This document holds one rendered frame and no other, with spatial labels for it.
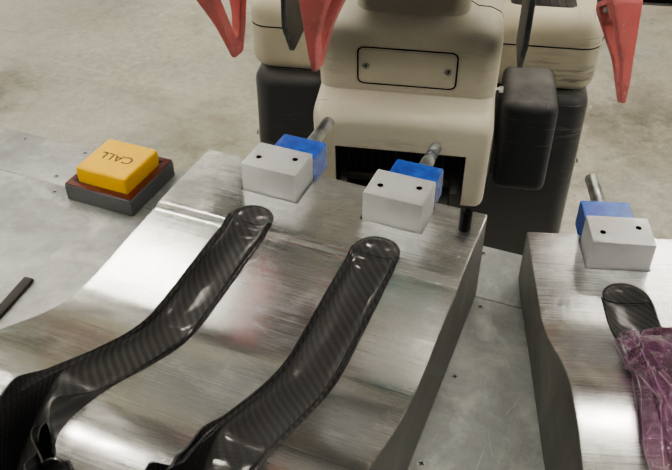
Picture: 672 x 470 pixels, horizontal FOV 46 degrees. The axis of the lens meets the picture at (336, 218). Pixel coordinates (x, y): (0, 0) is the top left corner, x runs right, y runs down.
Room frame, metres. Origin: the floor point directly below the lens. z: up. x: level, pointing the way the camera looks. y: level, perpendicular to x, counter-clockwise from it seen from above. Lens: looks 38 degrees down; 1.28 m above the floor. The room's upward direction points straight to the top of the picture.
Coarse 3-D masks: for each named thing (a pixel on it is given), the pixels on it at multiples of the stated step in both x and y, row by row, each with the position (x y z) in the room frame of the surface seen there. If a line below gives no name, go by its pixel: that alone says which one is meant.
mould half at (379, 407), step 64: (192, 192) 0.54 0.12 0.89; (320, 192) 0.54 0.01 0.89; (128, 256) 0.47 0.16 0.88; (192, 256) 0.46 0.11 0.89; (256, 256) 0.46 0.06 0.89; (320, 256) 0.46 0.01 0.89; (448, 256) 0.46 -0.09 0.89; (64, 320) 0.39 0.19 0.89; (128, 320) 0.39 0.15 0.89; (256, 320) 0.40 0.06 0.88; (384, 320) 0.40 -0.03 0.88; (448, 320) 0.41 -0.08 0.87; (0, 384) 0.30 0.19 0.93; (128, 384) 0.31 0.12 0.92; (192, 384) 0.32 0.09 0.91; (256, 384) 0.33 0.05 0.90; (384, 384) 0.34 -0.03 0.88; (64, 448) 0.25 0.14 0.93; (128, 448) 0.25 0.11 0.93; (320, 448) 0.26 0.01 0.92; (384, 448) 0.28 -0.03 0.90
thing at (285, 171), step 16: (320, 128) 0.64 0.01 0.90; (288, 144) 0.60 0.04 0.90; (304, 144) 0.60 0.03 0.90; (320, 144) 0.60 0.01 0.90; (256, 160) 0.55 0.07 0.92; (272, 160) 0.55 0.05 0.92; (288, 160) 0.55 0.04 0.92; (304, 160) 0.55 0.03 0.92; (320, 160) 0.59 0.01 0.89; (256, 176) 0.54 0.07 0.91; (272, 176) 0.54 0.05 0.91; (288, 176) 0.53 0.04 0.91; (304, 176) 0.55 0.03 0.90; (256, 192) 0.54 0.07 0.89; (272, 192) 0.54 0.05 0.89; (288, 192) 0.53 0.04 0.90; (304, 192) 0.54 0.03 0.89
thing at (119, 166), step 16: (112, 144) 0.70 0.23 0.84; (128, 144) 0.70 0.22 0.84; (96, 160) 0.67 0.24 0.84; (112, 160) 0.67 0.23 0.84; (128, 160) 0.67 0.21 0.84; (144, 160) 0.67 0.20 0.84; (80, 176) 0.66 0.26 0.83; (96, 176) 0.65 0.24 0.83; (112, 176) 0.64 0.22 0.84; (128, 176) 0.64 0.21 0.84; (144, 176) 0.67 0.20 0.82; (128, 192) 0.64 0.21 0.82
